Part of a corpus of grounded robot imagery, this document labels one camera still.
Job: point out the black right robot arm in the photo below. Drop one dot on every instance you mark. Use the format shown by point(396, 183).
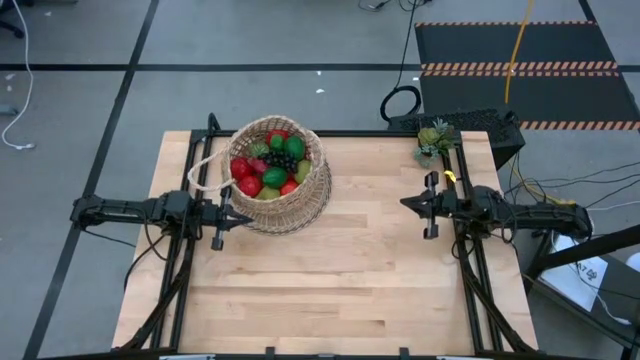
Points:
point(530, 212)

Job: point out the black slanted beam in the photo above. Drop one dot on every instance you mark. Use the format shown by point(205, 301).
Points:
point(585, 250)

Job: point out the red tomato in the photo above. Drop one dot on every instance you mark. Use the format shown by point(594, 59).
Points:
point(289, 187)

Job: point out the small succulent plant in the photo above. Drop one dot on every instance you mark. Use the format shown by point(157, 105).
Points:
point(434, 142)

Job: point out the red apple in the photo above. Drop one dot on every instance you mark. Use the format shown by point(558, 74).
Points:
point(250, 186)
point(240, 168)

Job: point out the yellow label tag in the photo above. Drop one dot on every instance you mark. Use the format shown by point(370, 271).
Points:
point(450, 176)

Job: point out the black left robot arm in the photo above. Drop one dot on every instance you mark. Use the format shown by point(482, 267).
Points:
point(130, 207)

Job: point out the pink dragon fruit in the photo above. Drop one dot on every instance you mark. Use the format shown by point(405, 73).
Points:
point(258, 157)

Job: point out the green pear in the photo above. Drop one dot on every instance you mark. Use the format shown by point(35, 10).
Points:
point(268, 193)
point(302, 171)

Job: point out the black table edge bracket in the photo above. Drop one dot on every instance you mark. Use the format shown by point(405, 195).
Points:
point(404, 353)
point(270, 353)

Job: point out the black aluminium rig frame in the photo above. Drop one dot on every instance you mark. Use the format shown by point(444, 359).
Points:
point(192, 165)

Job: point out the silver aluminium extrusion bar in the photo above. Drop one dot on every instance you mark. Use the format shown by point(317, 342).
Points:
point(187, 357)
point(465, 357)

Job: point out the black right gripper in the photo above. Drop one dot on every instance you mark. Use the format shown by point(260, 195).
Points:
point(445, 206)

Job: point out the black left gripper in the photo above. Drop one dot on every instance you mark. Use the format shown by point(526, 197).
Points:
point(210, 214)

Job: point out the black floor mat orange stripes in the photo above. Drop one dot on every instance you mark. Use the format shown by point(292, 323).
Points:
point(525, 45)

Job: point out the round woven placemat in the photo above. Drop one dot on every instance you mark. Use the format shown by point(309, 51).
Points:
point(280, 231)

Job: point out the grape leaves with stem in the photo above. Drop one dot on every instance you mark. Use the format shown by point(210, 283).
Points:
point(280, 161)

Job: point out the white paper sheet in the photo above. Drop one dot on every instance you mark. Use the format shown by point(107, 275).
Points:
point(575, 277)

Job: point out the red round fruit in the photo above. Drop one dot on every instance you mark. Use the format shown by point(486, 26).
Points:
point(277, 134)

